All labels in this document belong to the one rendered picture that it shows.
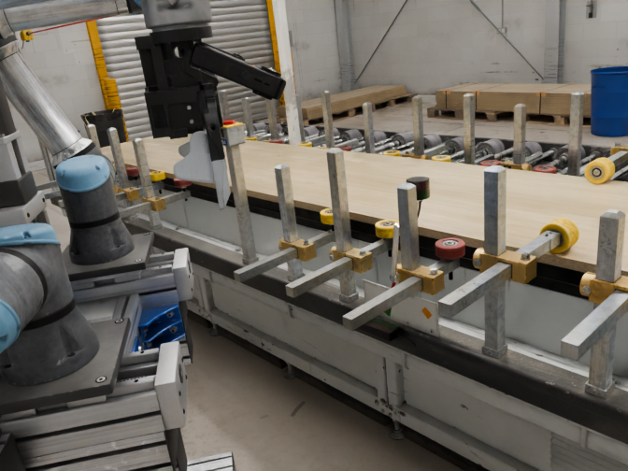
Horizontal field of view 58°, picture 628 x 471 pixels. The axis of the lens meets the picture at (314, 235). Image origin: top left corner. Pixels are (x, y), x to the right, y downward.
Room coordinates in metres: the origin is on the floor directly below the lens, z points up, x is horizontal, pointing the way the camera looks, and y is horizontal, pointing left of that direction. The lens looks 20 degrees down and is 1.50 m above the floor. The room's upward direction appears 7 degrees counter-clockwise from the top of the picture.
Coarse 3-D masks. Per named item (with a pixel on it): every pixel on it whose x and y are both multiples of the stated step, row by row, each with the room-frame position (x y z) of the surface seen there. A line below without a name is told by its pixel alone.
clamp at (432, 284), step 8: (400, 264) 1.41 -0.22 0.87; (400, 272) 1.39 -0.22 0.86; (408, 272) 1.37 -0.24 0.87; (416, 272) 1.35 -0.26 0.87; (424, 272) 1.35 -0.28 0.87; (440, 272) 1.34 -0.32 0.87; (400, 280) 1.39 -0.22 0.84; (424, 280) 1.33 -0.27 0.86; (432, 280) 1.31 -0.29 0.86; (440, 280) 1.33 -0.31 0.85; (424, 288) 1.33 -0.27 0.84; (432, 288) 1.31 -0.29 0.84; (440, 288) 1.33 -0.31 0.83
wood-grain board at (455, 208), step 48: (144, 144) 3.73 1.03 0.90; (240, 144) 3.33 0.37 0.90; (384, 192) 2.02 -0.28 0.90; (432, 192) 1.95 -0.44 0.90; (480, 192) 1.88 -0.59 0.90; (528, 192) 1.82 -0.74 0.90; (576, 192) 1.76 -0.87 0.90; (624, 192) 1.71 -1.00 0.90; (480, 240) 1.45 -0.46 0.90; (528, 240) 1.41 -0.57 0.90; (624, 240) 1.34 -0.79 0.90
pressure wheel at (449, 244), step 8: (440, 240) 1.46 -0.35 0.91; (448, 240) 1.46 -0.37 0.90; (456, 240) 1.45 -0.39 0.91; (440, 248) 1.42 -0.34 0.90; (448, 248) 1.41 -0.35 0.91; (456, 248) 1.40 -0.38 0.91; (464, 248) 1.43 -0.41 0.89; (440, 256) 1.42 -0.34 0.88; (448, 256) 1.40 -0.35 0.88; (456, 256) 1.40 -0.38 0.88
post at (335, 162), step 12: (336, 156) 1.56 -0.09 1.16; (336, 168) 1.56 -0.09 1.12; (336, 180) 1.56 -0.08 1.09; (336, 192) 1.56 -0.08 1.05; (336, 204) 1.57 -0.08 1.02; (348, 204) 1.58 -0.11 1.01; (336, 216) 1.57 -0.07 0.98; (348, 216) 1.58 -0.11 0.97; (336, 228) 1.57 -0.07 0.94; (348, 228) 1.57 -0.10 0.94; (336, 240) 1.58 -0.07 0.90; (348, 240) 1.57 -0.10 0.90; (348, 276) 1.56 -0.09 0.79; (348, 288) 1.56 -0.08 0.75
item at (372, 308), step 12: (444, 264) 1.40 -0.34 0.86; (456, 264) 1.43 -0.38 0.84; (396, 288) 1.30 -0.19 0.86; (408, 288) 1.30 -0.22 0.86; (420, 288) 1.33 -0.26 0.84; (372, 300) 1.24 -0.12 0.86; (384, 300) 1.24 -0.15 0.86; (396, 300) 1.27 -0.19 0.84; (360, 312) 1.19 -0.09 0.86; (372, 312) 1.21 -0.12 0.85; (348, 324) 1.17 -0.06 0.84; (360, 324) 1.18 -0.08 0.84
